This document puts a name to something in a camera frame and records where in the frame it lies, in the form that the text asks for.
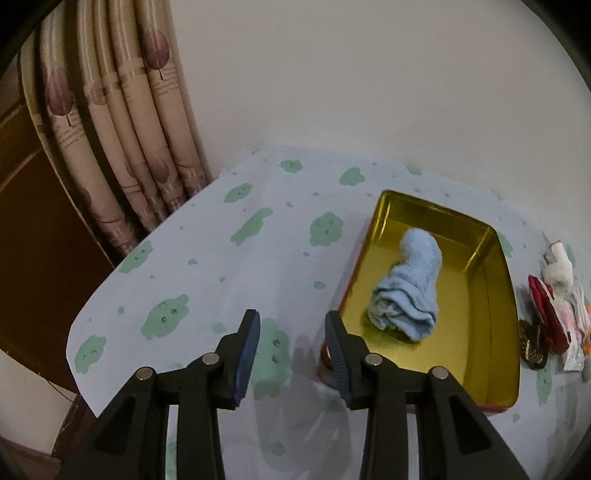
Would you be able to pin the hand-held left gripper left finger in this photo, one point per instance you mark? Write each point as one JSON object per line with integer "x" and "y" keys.
{"x": 247, "y": 360}

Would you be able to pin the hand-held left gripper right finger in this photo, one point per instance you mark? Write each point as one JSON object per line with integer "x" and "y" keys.
{"x": 337, "y": 360}

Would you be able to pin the gold tin box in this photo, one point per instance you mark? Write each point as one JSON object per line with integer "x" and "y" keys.
{"x": 480, "y": 323}

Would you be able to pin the red pouch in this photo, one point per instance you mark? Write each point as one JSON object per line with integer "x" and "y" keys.
{"x": 547, "y": 314}

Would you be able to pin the light blue towel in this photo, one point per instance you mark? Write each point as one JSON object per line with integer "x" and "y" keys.
{"x": 411, "y": 295}

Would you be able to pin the tablecloth with green cloud print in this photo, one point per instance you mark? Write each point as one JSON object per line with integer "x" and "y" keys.
{"x": 207, "y": 258}

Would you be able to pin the dark patterned pouch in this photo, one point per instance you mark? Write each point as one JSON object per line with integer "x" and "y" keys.
{"x": 533, "y": 350}

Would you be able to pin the brown wooden door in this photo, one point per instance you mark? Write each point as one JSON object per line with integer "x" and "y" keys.
{"x": 37, "y": 258}

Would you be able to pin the beige printed curtain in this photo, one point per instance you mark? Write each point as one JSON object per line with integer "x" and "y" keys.
{"x": 115, "y": 115}

